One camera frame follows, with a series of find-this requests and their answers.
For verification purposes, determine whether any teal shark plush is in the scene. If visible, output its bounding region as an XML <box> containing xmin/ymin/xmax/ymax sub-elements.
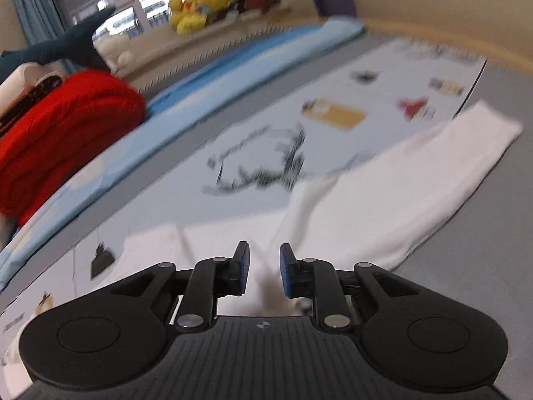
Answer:
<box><xmin>0</xmin><ymin>6</ymin><xmax>118</xmax><ymax>68</ymax></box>

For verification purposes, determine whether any red folded blanket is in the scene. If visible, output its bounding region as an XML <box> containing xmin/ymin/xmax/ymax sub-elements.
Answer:
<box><xmin>0</xmin><ymin>71</ymin><xmax>146</xmax><ymax>228</ymax></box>

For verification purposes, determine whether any dark patterned folded blanket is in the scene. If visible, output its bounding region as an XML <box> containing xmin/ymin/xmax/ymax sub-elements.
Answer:
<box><xmin>0</xmin><ymin>75</ymin><xmax>64</xmax><ymax>134</ymax></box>

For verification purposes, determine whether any blue curtain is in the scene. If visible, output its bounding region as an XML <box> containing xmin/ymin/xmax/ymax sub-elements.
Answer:
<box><xmin>6</xmin><ymin>0</ymin><xmax>71</xmax><ymax>46</ymax></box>

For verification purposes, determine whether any white folded sheet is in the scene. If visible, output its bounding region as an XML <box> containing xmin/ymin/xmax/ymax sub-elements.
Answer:
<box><xmin>0</xmin><ymin>62</ymin><xmax>40</xmax><ymax>101</ymax></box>

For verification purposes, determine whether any light blue sheet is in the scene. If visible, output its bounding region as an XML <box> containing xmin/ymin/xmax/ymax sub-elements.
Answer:
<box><xmin>0</xmin><ymin>17</ymin><xmax>367</xmax><ymax>288</ymax></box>

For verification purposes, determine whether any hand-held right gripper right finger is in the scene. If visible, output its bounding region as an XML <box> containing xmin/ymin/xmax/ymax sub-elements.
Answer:
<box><xmin>280</xmin><ymin>243</ymin><xmax>429</xmax><ymax>334</ymax></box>

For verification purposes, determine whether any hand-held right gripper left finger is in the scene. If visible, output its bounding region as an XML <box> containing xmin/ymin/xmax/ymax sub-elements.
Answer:
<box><xmin>100</xmin><ymin>241</ymin><xmax>251</xmax><ymax>334</ymax></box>

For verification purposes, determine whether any deer printed sheet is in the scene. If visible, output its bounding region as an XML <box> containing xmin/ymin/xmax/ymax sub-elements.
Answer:
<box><xmin>0</xmin><ymin>42</ymin><xmax>489</xmax><ymax>384</ymax></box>

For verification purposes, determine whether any white garment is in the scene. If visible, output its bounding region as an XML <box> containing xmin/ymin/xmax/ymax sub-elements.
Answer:
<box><xmin>123</xmin><ymin>101</ymin><xmax>524</xmax><ymax>318</ymax></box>

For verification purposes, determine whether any white plush toy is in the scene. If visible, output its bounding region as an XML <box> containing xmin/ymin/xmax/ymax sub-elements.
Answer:
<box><xmin>94</xmin><ymin>35</ymin><xmax>134</xmax><ymax>71</ymax></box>

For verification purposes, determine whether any wooden bed frame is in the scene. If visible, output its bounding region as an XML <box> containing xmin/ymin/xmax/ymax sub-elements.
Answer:
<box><xmin>366</xmin><ymin>16</ymin><xmax>533</xmax><ymax>76</ymax></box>

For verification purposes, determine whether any white window sill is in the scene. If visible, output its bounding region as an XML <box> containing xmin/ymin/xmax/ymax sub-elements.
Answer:
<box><xmin>96</xmin><ymin>4</ymin><xmax>292</xmax><ymax>81</ymax></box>

